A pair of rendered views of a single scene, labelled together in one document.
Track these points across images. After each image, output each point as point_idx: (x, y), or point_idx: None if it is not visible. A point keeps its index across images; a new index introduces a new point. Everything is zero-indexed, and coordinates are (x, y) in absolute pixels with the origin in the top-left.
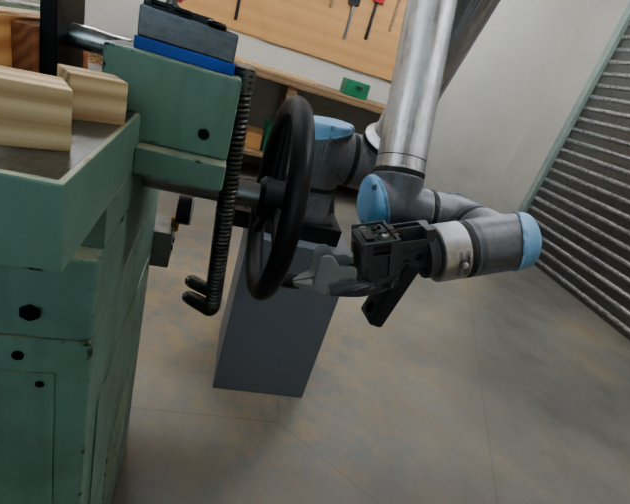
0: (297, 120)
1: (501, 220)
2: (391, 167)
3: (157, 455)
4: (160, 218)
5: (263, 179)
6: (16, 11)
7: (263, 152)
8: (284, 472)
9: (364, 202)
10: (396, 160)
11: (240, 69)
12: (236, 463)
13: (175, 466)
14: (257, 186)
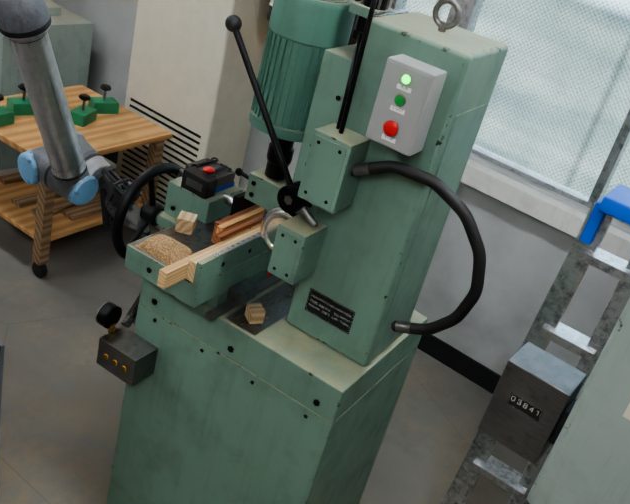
0: (179, 167)
1: (83, 141)
2: (86, 166)
3: (94, 483)
4: (113, 340)
5: (160, 207)
6: (246, 233)
7: (123, 216)
8: (29, 416)
9: (88, 193)
10: (84, 161)
11: None
12: (52, 442)
13: (90, 468)
14: (163, 211)
